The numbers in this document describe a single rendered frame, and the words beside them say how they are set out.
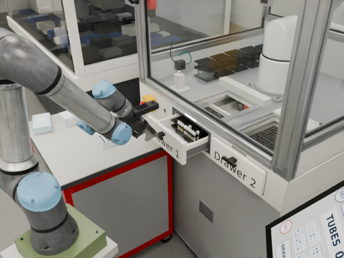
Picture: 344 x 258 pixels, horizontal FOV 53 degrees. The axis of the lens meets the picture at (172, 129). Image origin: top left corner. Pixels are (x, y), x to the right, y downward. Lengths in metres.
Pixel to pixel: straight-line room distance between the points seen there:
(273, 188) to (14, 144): 0.87
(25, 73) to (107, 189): 0.88
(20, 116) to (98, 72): 1.14
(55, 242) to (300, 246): 0.71
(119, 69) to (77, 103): 1.23
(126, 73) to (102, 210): 0.93
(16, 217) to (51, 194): 1.55
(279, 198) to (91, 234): 0.66
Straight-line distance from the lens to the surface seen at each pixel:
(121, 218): 1.83
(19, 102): 1.07
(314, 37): 1.01
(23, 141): 1.12
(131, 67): 2.25
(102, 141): 1.68
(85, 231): 1.22
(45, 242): 1.18
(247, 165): 1.32
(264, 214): 1.40
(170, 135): 1.46
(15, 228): 2.54
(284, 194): 1.27
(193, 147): 1.46
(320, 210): 0.94
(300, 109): 1.09
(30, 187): 1.09
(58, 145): 1.78
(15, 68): 0.92
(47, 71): 0.93
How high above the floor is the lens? 1.72
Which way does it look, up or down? 32 degrees down
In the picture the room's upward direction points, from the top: 1 degrees counter-clockwise
